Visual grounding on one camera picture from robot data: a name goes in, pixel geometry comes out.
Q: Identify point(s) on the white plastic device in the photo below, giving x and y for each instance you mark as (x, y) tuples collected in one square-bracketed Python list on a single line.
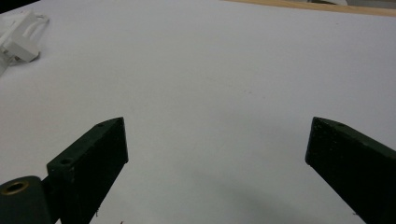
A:
[(18, 40)]

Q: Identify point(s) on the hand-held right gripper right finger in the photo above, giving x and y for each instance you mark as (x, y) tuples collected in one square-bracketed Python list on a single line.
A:
[(355, 168)]

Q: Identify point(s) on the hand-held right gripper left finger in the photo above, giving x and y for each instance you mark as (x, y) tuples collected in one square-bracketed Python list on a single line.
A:
[(90, 168)]

